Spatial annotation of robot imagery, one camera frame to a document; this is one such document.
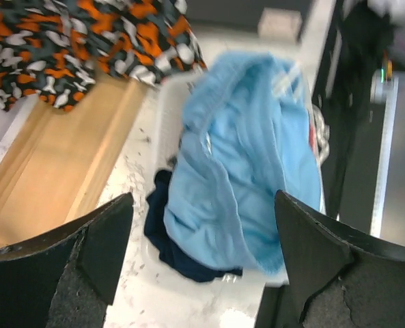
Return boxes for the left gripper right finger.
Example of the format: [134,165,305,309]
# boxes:
[274,191,405,327]

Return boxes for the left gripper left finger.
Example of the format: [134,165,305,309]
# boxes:
[0,193,133,327]

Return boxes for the light blue shorts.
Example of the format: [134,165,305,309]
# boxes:
[164,51,321,275]

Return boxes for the orange camouflage shorts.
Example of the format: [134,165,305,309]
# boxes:
[0,0,206,111]

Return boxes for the navy blue garment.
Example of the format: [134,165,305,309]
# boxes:
[143,169,244,283]

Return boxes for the wooden clothes rack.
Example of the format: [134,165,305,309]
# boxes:
[0,75,147,248]

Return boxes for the white laundry basket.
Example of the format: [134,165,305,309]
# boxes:
[142,70,292,288]

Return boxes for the blue cable duct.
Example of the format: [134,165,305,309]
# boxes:
[370,77,399,238]

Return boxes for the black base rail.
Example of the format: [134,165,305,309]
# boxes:
[312,1,395,233]

